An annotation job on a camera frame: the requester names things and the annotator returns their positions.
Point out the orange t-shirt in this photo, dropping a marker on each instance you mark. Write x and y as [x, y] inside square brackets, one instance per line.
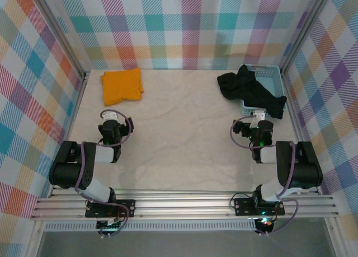
[120, 86]

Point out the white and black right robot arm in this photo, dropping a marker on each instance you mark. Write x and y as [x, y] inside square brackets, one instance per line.
[302, 167]

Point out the black t-shirt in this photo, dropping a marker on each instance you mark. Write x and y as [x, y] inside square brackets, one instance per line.
[251, 89]

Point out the light blue plastic basket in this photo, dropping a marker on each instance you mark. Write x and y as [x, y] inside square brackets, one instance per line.
[268, 75]

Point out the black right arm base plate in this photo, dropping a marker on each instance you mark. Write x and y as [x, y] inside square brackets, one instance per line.
[243, 206]

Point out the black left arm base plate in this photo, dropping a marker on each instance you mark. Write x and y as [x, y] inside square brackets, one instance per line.
[126, 208]

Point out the aluminium mounting rail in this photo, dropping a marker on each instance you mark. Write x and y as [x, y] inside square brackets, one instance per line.
[181, 203]

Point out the aluminium frame post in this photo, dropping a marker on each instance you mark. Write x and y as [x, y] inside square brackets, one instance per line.
[305, 27]
[61, 36]

